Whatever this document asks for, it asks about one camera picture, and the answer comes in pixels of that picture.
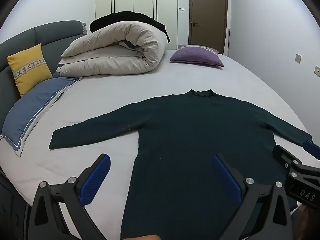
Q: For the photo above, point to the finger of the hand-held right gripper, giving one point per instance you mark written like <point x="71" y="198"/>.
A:
<point x="285" y="156"/>
<point x="311" y="148"/>

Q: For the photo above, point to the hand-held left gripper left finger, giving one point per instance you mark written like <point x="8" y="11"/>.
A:
<point x="96" y="177"/>

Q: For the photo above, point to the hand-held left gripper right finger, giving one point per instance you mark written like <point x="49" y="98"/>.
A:
<point x="225" y="177"/>

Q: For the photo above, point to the dark green sweater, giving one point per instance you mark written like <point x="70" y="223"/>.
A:
<point x="187" y="135"/>

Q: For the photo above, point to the bed with white sheet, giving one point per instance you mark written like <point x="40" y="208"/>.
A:
<point x="112" y="90"/>

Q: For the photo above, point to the blue pillow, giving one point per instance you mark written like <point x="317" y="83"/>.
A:
<point x="35" y="105"/>

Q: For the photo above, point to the purple cushion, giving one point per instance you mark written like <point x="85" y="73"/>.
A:
<point x="197" y="58"/>

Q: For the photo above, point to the beige rolled duvet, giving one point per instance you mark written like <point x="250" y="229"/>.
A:
<point x="112" y="52"/>

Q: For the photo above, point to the thin pole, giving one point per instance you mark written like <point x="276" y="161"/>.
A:
<point x="228" y="42"/>

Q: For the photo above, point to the yellow cushion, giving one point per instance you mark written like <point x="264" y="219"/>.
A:
<point x="28" y="67"/>

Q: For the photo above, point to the patterned lilac cushion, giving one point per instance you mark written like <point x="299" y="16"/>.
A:
<point x="197" y="47"/>

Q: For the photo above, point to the grey bed headboard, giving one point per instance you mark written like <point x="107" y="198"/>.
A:
<point x="50" y="37"/>

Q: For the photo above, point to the black cloth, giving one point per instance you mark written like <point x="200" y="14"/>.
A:
<point x="117" y="17"/>

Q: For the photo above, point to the brown door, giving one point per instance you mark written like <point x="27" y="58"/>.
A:
<point x="208" y="12"/>

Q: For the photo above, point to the beige wall outlet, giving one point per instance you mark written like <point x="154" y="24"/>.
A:
<point x="317" y="71"/>
<point x="298" y="58"/>

